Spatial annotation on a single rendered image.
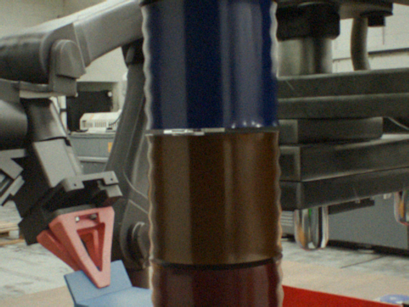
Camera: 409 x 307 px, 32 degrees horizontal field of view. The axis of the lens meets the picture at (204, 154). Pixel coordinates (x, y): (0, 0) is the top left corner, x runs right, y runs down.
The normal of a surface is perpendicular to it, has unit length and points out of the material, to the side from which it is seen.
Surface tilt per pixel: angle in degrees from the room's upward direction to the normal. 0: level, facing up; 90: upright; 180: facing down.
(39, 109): 61
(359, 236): 90
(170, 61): 76
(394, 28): 90
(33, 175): 92
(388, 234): 90
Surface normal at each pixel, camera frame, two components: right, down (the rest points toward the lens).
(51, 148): 0.60, -0.50
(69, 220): 0.72, -0.17
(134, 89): -0.44, -0.41
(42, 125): 0.26, -0.42
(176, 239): -0.54, -0.18
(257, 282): 0.54, -0.22
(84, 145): -0.74, 0.06
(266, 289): 0.65, 0.26
